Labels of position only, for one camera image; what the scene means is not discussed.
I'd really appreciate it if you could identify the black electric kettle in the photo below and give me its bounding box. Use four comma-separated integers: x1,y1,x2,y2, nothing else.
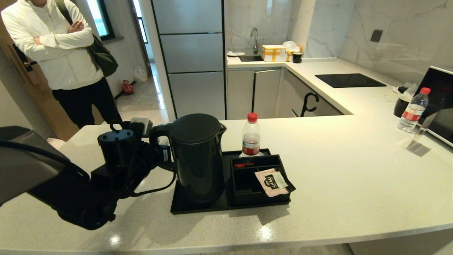
149,113,227,204

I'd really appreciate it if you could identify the water bottle with dark liquid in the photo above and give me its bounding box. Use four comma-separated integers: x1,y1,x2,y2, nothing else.
241,113,264,157

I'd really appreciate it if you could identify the dark green shoulder bag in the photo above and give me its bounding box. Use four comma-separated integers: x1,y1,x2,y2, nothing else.
55,0,119,78

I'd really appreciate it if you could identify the pink tea bag sachet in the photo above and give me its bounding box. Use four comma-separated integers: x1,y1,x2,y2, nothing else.
255,169,289,198

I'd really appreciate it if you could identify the clear water bottle red cap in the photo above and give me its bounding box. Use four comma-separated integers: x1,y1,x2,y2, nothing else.
397,87,431,133

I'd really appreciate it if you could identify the black rectangular serving tray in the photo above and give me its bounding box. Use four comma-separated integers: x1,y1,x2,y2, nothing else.
171,149,296,215

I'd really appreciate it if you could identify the silver refrigerator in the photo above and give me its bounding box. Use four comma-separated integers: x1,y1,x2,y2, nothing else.
151,0,227,122

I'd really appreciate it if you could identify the black compartment organizer box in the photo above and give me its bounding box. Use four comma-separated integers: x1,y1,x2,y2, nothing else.
230,154,296,206

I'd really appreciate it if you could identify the white base cabinet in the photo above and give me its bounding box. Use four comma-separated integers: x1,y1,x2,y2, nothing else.
226,68,344,120

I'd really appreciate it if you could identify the person in white jacket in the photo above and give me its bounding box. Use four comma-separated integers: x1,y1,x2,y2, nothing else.
1,0,122,129

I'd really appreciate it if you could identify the dark framed window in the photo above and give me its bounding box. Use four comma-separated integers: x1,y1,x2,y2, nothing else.
87,0,115,41

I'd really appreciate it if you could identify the chrome sink faucet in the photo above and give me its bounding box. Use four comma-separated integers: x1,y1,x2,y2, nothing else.
250,27,259,54

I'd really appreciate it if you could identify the yellow white striped box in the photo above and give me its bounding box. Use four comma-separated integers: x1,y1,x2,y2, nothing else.
261,45,287,62

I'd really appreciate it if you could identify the black curved faucet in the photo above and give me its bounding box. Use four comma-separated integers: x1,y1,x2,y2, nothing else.
300,93,320,118

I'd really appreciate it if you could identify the small yellow white box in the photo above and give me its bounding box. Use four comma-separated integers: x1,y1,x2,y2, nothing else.
286,46,304,62

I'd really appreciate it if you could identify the black induction cooktop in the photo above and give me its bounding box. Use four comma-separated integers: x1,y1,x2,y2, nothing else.
315,74,387,89

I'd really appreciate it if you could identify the large black mug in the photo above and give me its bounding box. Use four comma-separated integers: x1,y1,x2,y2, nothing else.
394,96,411,118

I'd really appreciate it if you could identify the clear acrylic sign holder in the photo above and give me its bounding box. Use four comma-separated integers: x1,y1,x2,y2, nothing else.
402,110,441,153

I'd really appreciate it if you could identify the black microwave oven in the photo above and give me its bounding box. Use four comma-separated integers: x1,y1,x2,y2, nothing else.
414,66,453,147

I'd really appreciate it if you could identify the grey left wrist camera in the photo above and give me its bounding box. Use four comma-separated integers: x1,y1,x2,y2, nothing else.
130,118,153,138

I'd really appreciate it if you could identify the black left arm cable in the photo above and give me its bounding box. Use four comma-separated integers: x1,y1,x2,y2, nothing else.
131,170,176,198

